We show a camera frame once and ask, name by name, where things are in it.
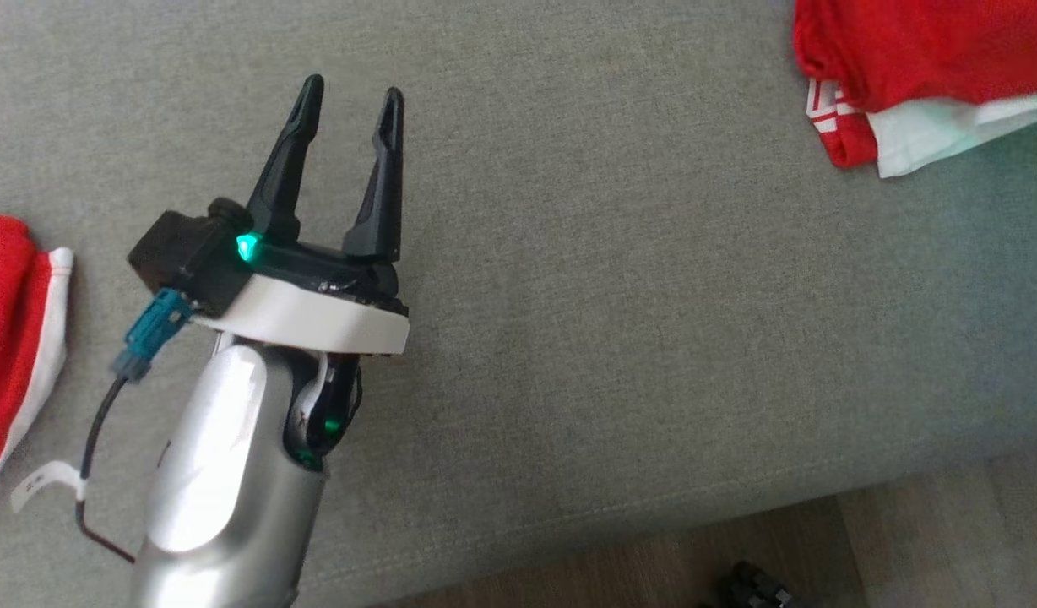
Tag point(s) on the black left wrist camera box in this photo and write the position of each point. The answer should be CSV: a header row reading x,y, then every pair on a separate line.
x,y
181,253

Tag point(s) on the large grey sofa ottoman cushion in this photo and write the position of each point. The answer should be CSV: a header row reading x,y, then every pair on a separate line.
x,y
611,295

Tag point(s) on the red mesh shorts white stripe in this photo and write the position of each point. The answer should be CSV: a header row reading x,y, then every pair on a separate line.
x,y
3,338

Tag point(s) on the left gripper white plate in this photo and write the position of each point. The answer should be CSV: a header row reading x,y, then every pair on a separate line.
x,y
316,317

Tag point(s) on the red Bulls 23 jersey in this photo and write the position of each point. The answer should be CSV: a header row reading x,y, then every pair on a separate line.
x,y
907,51

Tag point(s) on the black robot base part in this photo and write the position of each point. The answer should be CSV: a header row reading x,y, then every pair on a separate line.
x,y
755,587

